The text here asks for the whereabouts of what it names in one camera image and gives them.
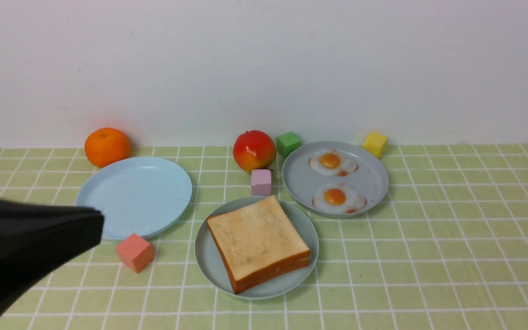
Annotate light blue plate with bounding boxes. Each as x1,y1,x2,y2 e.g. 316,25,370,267
75,157,193,242

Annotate red yellow apple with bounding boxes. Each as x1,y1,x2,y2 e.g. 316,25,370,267
232,130,276,173

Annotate salmon red cube block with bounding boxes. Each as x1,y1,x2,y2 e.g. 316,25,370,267
115,233,155,274

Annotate orange mandarin fruit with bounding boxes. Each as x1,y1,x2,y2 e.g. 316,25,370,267
84,127,132,168

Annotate toast slice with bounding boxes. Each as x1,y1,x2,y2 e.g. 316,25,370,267
224,257,310,294
207,196,311,279

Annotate rear fried egg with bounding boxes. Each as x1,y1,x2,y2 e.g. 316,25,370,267
308,149,359,177

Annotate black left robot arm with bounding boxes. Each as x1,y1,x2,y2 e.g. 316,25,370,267
0,199,104,317

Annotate teal green plate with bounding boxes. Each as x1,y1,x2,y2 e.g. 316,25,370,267
195,196,320,299

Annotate fried egg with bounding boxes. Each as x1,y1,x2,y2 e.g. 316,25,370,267
312,182,366,215
308,149,359,177

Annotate front fried egg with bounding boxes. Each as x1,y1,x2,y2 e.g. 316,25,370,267
312,182,366,215

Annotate pink cube block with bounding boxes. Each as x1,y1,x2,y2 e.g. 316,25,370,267
251,169,272,197

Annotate yellow cube block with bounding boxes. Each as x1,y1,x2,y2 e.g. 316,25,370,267
363,132,388,159

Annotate green cube block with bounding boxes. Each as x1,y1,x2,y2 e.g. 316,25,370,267
276,132,302,159

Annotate grey plate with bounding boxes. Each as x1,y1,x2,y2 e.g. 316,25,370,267
281,141,389,218

